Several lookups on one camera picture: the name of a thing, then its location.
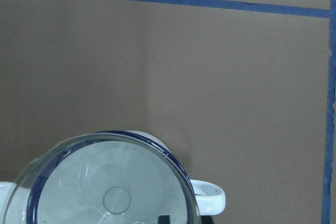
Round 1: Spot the clear glass funnel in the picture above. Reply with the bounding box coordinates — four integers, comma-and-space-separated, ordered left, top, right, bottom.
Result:
9, 132, 202, 224

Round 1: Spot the white enamel mug blue rim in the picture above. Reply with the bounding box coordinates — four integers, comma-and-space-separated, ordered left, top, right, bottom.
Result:
0, 130, 227, 224

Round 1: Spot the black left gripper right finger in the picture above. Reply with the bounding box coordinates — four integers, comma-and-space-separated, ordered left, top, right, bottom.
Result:
201, 216, 214, 224

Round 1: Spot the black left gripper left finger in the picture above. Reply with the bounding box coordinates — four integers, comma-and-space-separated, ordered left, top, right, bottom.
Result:
158, 215, 170, 224

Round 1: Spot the brown paper table cover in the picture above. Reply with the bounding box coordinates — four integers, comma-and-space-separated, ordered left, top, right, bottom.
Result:
1, 0, 335, 223

